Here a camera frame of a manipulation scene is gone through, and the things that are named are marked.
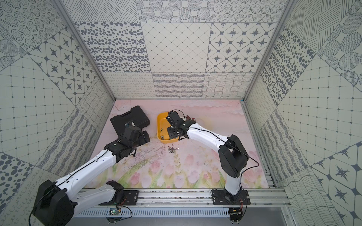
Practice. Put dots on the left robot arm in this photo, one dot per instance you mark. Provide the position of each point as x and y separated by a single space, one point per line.
58 202

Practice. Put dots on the white slotted cable duct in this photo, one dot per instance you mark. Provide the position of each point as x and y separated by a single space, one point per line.
154 212

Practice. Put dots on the black plastic tool case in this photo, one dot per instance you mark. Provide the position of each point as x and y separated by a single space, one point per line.
136 116

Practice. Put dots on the aluminium rail frame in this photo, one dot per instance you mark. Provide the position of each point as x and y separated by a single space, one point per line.
202 198

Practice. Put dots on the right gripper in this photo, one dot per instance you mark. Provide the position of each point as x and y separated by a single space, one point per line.
171 135

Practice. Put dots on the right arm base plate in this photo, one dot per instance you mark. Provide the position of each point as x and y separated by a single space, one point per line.
223 197

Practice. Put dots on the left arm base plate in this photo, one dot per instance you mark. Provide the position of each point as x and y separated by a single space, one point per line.
124 197

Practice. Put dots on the yellow plastic storage box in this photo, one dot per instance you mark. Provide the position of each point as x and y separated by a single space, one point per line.
162 126

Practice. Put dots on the pile of silver bits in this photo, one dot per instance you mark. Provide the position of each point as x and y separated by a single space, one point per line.
172 149

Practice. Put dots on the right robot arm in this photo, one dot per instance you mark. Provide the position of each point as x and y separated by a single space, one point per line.
232 154

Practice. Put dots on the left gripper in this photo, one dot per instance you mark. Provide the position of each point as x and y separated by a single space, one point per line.
140 137

